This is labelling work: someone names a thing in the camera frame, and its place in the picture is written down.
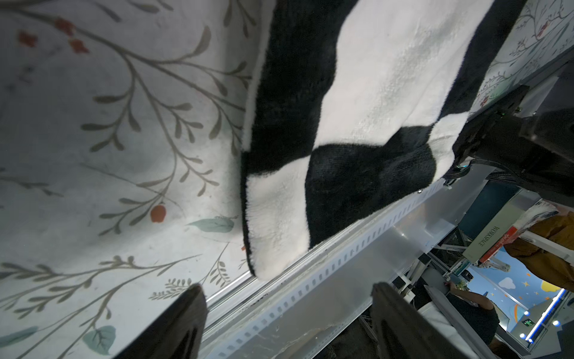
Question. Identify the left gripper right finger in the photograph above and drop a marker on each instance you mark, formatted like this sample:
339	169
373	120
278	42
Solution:
402	332

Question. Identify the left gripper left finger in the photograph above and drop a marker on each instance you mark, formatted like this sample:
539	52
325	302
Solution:
176	333

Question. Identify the black white checkered pillowcase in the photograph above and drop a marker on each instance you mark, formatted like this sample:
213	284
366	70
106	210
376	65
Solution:
353	106

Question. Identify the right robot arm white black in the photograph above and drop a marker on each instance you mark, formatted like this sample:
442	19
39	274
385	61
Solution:
527	137

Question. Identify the floral patterned table mat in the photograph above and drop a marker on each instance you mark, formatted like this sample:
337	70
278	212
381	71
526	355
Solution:
121	127

